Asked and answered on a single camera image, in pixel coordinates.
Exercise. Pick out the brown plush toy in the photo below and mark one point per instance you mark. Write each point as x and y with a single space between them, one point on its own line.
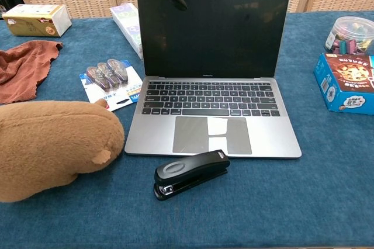
49 146

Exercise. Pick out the clear jar of binder clips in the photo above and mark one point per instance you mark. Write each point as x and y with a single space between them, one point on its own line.
350 35

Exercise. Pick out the blue cookie box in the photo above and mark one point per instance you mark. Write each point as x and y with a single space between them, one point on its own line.
344 82

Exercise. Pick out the correction tape blister pack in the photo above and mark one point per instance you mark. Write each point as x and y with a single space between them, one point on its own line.
111 88

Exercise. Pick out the grey laptop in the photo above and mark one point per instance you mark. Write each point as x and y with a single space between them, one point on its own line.
210 135

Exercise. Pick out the white tissue pack purple green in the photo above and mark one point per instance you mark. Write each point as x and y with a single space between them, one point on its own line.
128 27

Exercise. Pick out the blue table cover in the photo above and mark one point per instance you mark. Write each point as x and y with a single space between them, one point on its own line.
263 202

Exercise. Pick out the yellow cardboard box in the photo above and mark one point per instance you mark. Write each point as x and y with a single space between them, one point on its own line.
32 24

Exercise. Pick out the black stapler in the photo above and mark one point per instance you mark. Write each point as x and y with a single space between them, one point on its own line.
187 168

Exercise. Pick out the brown cloth towel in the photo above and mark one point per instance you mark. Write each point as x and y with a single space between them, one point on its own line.
23 67

